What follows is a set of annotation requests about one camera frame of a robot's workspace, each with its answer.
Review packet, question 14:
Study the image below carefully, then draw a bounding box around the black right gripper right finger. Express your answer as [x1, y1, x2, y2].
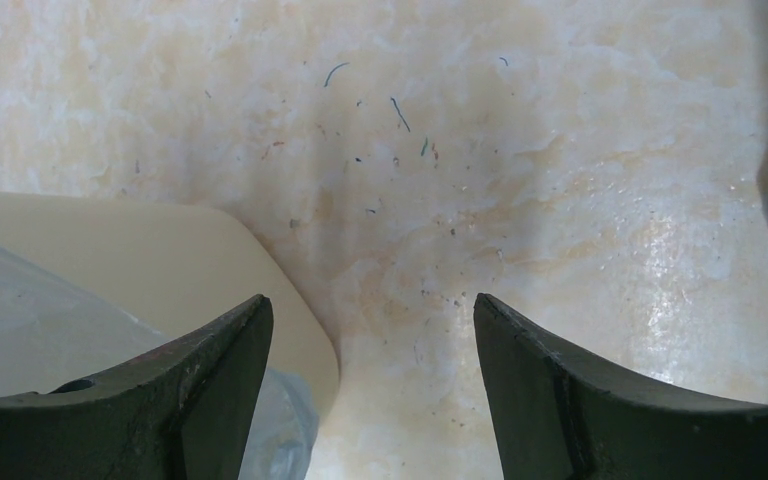
[473, 293, 768, 479]

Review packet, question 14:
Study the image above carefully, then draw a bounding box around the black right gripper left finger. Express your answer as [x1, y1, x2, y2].
[0, 295, 274, 479]

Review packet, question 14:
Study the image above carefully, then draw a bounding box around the beige plastic trash bin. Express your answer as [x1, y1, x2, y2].
[0, 192, 339, 418]

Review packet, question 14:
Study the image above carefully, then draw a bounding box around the light blue trash bag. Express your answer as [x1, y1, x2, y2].
[0, 247, 318, 479]

